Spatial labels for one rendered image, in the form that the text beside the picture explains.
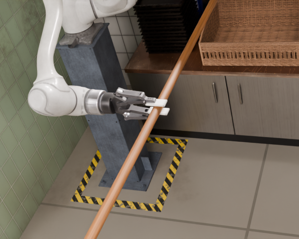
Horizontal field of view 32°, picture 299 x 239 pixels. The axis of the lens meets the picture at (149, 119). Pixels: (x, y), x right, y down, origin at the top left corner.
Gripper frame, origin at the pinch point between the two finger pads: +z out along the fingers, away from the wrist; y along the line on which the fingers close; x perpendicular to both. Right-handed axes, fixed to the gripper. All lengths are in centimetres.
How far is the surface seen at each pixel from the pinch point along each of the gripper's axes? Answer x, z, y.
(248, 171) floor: -81, 0, 120
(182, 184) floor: -65, -36, 120
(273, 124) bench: -100, 12, 99
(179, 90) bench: -100, -41, 77
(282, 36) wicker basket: -132, 14, 61
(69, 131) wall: -86, -120, 107
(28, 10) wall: -95, -121, 20
